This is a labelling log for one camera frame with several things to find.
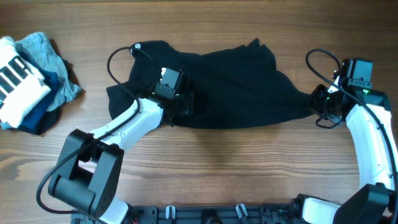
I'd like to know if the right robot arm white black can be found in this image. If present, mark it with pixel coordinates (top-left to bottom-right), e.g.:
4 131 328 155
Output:
292 85 397 223

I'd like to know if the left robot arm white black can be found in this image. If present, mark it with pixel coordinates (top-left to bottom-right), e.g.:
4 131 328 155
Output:
40 90 193 223

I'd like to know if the navy blue folded garment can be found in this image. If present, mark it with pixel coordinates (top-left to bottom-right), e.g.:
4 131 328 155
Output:
1 53 60 130

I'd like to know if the light blue denim garment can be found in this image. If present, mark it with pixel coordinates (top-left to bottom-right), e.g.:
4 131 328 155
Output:
16 32 81 112

